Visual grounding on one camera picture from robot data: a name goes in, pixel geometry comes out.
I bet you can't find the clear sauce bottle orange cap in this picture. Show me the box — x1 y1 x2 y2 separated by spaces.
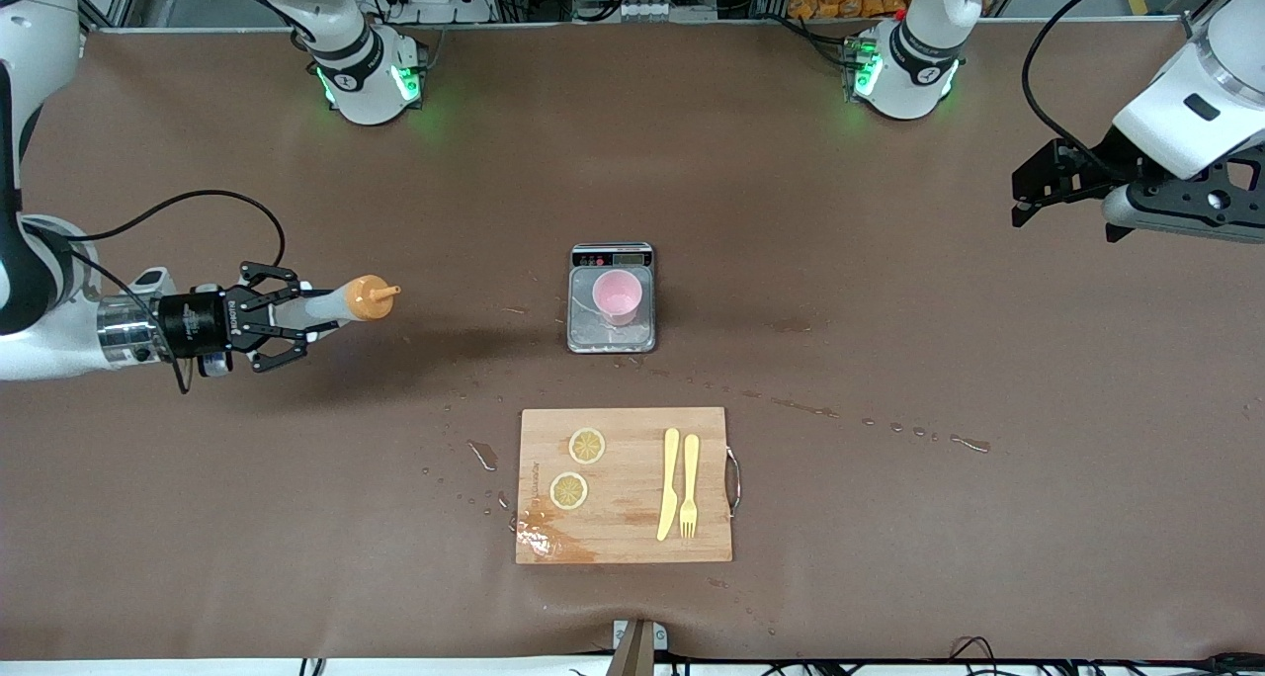
282 275 402 326

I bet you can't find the pink plastic cup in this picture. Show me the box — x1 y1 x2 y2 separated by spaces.
591 269 645 327

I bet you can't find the silver digital kitchen scale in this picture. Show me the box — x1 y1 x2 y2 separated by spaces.
567 242 657 355

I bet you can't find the wooden cutting board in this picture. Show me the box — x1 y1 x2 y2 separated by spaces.
515 406 742 566

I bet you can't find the yellow plastic knife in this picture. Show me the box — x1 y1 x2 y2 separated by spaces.
656 427 682 543

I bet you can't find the yellow plastic fork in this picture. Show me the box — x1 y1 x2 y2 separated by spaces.
678 434 701 541

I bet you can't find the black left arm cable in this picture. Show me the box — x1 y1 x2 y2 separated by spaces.
1021 0 1182 178

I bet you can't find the black floor cable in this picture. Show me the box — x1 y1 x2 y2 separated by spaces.
944 636 1265 676

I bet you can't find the metal table clamp bracket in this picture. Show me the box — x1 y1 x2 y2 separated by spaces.
605 619 670 676

